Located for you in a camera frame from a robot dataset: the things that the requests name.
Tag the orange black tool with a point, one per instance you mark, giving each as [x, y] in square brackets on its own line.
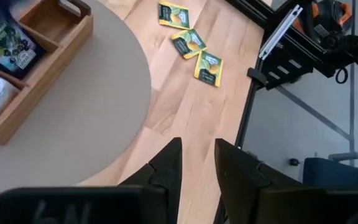
[331, 15]

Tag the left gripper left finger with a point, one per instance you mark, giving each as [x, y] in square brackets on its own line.
[171, 180]

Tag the small black floor object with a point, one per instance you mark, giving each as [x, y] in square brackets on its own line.
[294, 161]

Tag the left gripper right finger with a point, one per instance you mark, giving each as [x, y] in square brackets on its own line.
[241, 180]

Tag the round grey table mat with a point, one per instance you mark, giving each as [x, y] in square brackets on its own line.
[89, 118]

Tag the dark blue chair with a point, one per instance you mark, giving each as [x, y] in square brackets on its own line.
[331, 172]

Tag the wooden compartment tea box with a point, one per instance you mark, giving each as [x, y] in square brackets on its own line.
[42, 79]

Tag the dark blue tea bag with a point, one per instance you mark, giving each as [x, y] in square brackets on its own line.
[8, 46]

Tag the white light bar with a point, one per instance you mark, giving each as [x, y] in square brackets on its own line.
[280, 32]

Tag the green yellow tea bag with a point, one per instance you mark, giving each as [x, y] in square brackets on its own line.
[209, 69]
[188, 43]
[174, 15]

